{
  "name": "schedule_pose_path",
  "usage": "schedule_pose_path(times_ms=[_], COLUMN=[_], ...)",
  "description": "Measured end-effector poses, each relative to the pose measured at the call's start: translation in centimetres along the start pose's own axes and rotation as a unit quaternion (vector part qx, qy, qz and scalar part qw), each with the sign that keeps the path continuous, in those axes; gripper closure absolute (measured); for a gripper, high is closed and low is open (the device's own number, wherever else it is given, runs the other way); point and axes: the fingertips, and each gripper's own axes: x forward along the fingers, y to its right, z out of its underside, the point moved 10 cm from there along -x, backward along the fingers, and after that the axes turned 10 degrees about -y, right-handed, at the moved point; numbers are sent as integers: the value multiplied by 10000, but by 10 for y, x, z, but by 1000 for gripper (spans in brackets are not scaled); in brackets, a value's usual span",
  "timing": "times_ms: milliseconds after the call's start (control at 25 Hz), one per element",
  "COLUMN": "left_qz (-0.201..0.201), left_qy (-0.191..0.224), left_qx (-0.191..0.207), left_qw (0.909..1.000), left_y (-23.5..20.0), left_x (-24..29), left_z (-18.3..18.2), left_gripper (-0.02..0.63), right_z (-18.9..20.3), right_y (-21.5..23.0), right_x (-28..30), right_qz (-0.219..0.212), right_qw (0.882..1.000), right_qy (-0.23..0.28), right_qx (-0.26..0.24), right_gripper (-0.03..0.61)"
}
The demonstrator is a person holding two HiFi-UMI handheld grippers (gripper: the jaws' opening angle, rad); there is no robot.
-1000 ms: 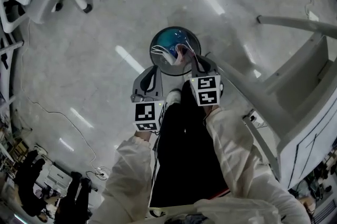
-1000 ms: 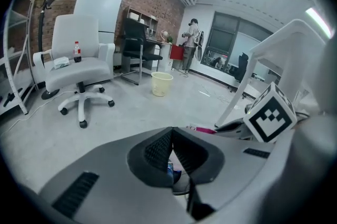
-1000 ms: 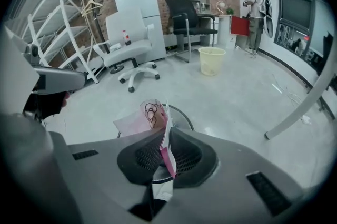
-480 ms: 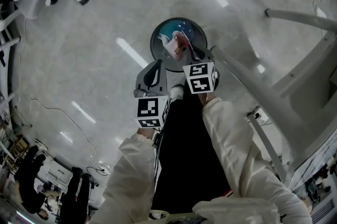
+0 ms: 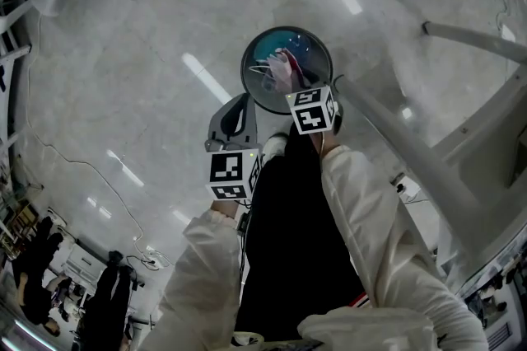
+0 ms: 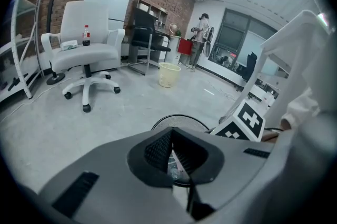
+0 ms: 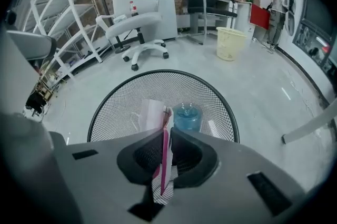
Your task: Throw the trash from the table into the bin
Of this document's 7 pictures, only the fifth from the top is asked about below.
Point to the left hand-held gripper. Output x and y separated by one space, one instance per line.
230 172

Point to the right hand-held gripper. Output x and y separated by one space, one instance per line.
313 110

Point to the black mesh waste bin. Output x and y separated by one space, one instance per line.
325 57

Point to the teal plastic bag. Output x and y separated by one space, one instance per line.
267 46

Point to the person's left forearm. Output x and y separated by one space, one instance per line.
197 279

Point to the person's right forearm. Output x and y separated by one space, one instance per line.
383 258

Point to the white power strip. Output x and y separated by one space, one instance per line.
408 188
151 262
508 32

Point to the person's black trousers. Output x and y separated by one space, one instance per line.
296 238

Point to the person's white printed shirt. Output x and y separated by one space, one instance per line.
247 339

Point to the white shelf rack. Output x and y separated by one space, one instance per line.
10 52

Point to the white table frame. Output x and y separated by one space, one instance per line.
411 143

